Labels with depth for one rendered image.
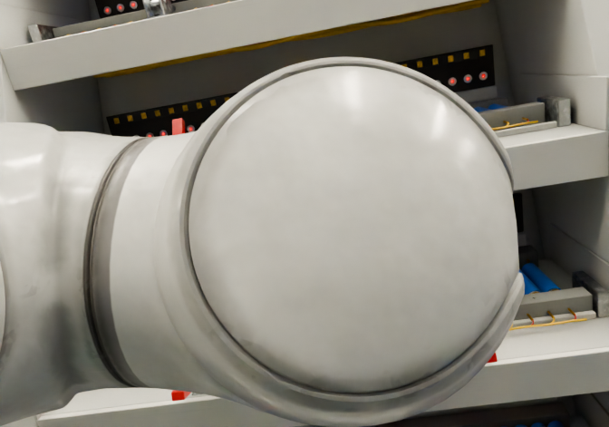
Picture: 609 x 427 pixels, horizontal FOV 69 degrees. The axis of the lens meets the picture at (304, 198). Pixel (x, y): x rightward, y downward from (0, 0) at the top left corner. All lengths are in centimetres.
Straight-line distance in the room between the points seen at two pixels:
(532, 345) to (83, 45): 56
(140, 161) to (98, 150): 2
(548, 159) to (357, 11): 24
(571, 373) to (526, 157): 21
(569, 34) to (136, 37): 46
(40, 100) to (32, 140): 47
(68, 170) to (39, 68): 43
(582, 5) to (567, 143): 14
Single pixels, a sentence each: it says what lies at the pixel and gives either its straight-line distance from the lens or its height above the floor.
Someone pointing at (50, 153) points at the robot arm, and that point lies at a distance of 17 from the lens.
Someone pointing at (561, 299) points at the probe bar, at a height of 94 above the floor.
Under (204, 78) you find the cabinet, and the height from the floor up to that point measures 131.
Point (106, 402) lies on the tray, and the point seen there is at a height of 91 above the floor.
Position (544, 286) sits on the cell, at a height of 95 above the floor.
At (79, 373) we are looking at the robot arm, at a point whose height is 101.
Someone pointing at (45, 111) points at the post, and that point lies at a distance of 65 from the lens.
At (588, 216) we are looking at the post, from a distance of 57.
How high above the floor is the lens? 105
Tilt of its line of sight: 5 degrees up
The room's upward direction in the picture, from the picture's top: 9 degrees counter-clockwise
